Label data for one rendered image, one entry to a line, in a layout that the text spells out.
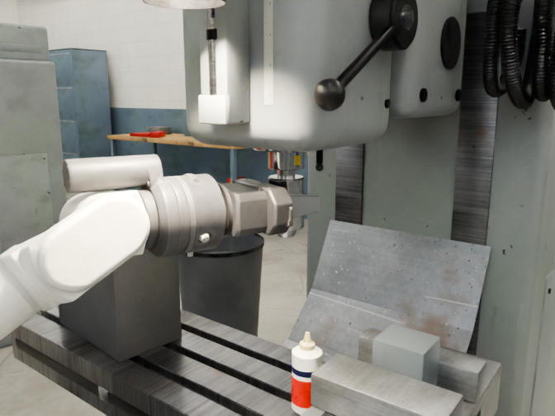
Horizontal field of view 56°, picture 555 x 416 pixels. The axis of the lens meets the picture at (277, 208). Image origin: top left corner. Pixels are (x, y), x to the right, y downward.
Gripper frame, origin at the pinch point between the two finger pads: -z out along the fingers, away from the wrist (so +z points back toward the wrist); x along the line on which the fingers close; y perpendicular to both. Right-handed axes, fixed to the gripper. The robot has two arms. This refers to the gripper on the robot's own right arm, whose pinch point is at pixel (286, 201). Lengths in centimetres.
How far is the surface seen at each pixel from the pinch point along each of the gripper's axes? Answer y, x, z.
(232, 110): -11.7, -5.8, 10.8
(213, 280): 74, 163, -69
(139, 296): 17.8, 22.4, 12.6
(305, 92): -13.5, -11.0, 5.4
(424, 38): -20.5, -7.3, -15.6
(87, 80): -36, 717, -149
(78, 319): 24.7, 34.9, 19.5
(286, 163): -5.2, -2.0, 1.4
